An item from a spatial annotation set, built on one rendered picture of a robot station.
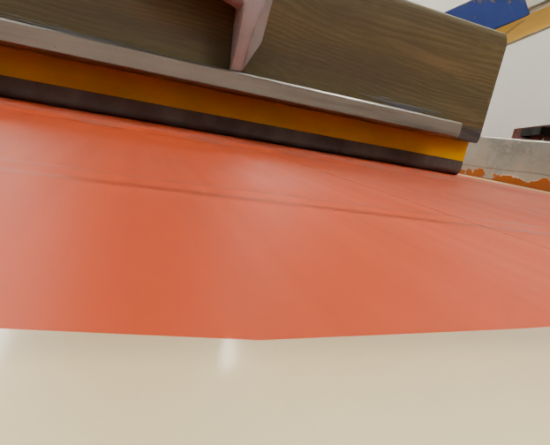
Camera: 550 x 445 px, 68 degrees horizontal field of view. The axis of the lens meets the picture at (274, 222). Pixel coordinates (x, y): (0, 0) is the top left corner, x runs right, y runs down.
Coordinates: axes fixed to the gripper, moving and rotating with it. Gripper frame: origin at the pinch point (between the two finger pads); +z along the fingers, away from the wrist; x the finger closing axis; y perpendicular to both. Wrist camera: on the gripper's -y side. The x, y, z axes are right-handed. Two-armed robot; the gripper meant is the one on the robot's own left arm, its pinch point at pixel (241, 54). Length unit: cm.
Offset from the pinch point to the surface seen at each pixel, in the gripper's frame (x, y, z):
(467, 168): -5.6, -24.1, 4.8
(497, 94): -177, -200, -36
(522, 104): -158, -200, -30
